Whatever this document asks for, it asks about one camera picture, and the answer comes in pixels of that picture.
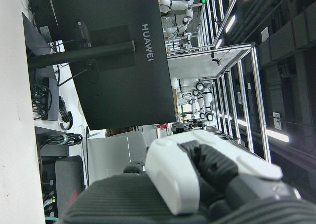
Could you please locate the black monitor stand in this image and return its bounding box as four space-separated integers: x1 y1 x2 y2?
22 13 136 71

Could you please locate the aluminium frame structure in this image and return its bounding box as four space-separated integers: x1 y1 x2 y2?
197 0 272 163

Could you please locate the black computer box red logo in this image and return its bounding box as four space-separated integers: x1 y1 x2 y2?
54 156 86 218

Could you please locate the silver laptop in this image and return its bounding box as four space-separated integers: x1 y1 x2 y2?
87 135 131 186

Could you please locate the black oblong device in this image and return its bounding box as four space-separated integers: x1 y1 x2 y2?
74 20 92 48

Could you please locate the coiled black cable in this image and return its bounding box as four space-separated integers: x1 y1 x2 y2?
58 96 74 131

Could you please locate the small hanging black camera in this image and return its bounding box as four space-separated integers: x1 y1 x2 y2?
211 51 223 67

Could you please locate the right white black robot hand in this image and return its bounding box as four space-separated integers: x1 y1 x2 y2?
60 130 316 224

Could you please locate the black cable bundle green tie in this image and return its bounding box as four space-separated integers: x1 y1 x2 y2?
39 132 83 146

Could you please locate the black huawei monitor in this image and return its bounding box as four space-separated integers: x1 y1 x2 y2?
48 0 177 131

